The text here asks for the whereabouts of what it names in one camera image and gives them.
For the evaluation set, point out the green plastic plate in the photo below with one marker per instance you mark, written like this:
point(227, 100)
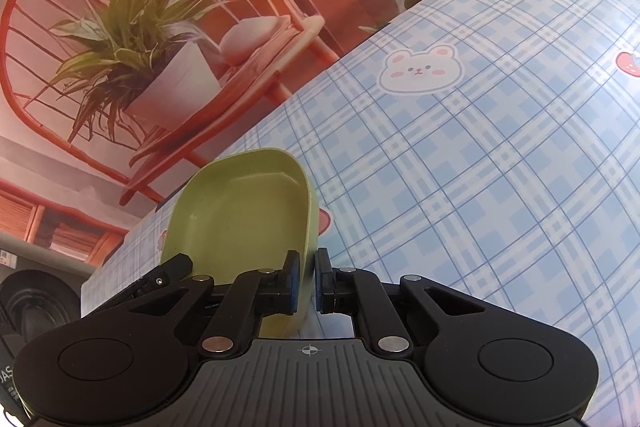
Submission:
point(240, 212)

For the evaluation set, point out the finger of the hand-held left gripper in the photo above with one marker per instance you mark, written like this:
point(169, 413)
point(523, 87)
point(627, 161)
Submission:
point(167, 274)

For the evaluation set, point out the blue checked tablecloth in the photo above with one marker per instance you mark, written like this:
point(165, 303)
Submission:
point(475, 157)

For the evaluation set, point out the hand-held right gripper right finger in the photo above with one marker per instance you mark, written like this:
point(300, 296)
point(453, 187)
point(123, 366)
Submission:
point(332, 289)

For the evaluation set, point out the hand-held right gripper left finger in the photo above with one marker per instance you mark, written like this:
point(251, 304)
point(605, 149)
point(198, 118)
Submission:
point(280, 289)

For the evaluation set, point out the grey appliance with round door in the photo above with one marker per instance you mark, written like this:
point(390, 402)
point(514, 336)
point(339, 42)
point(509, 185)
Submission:
point(35, 302)

